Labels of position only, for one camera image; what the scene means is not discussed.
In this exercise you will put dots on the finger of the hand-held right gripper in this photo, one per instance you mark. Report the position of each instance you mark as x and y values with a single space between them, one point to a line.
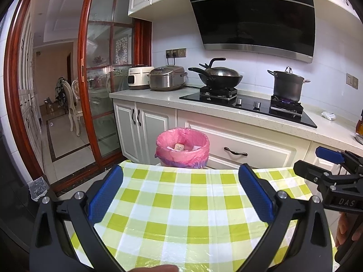
309 170
329 153

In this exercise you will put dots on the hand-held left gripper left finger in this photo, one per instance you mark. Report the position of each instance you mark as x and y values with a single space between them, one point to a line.
105 195

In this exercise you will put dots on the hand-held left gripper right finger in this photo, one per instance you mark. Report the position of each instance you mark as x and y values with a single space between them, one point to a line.
255 195

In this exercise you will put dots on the trash bin with pink bag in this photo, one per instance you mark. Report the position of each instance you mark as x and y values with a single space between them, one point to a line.
167 153

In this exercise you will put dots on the person's right hand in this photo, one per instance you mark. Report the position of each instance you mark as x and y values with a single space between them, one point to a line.
343 229

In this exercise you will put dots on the person's left hand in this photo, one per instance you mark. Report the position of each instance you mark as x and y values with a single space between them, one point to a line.
153 269

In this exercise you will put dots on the steel bowl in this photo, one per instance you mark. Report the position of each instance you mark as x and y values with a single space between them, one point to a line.
359 138

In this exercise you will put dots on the white wrapper on counter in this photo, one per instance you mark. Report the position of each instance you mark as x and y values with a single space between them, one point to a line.
328 116

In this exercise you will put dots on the white kitchen base cabinets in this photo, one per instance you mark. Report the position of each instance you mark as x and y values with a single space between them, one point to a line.
255 144

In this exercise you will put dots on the clear plastic bag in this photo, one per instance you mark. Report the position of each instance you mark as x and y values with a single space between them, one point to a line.
38 189

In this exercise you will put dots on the green checked tablecloth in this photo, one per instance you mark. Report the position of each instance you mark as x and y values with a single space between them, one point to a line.
181 212

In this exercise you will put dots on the steel stock pot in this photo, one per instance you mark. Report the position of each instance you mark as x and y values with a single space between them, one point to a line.
287 86

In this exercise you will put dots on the cream dining chair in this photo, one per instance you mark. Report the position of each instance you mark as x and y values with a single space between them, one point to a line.
72 104

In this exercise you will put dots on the black glass gas hob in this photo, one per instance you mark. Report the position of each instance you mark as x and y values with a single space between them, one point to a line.
221 102

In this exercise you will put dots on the red wooden sliding door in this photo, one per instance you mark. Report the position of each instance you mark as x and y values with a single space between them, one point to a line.
82 90

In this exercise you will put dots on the white hallway cabinets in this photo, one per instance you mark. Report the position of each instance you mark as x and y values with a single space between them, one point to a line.
28 104

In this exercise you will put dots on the white rice cooker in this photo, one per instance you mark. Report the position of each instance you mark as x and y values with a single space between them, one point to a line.
137 78

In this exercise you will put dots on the black wok with lid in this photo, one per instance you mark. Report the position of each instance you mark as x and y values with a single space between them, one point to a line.
221 78

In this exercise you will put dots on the silver rice cooker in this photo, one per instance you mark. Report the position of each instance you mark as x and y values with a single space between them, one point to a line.
167 78

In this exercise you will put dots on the black range hood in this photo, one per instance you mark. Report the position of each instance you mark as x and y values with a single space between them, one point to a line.
255 14

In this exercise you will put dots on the single wall outlet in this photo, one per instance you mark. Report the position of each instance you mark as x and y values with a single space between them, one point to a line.
352 80

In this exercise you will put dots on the double wall outlet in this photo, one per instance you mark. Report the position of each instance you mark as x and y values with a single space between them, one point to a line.
175 52

